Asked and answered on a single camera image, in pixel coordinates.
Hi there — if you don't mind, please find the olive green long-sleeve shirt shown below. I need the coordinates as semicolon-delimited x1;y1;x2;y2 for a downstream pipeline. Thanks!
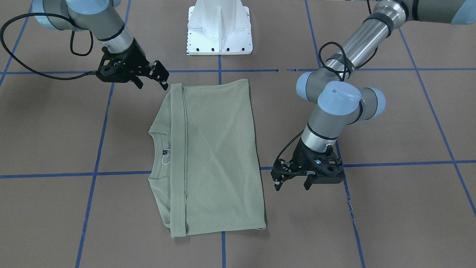
148;79;266;238

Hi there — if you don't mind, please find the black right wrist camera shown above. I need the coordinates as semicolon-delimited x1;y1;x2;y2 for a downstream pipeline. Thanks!
95;53;144;89

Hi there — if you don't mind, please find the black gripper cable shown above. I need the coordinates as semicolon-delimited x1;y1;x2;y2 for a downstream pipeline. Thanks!
276;130;305;168
0;13;101;80

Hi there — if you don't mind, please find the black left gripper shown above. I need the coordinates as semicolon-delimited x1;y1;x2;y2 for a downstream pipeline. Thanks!
271;141;335;191

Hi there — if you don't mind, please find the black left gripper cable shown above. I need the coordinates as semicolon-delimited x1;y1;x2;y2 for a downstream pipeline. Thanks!
276;130;305;168

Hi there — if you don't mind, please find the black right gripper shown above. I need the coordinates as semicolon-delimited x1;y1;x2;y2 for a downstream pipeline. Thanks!
108;39;170;90

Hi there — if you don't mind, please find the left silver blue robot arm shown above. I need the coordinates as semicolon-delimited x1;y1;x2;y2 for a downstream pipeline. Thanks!
270;0;476;191

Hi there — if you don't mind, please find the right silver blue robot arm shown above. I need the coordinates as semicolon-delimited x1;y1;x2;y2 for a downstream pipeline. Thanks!
32;0;169;90

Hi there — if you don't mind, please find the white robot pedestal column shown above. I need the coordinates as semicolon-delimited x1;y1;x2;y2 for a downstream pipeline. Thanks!
186;0;253;55

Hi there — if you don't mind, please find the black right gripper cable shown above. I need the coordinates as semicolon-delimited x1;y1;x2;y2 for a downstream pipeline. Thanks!
0;13;101;80

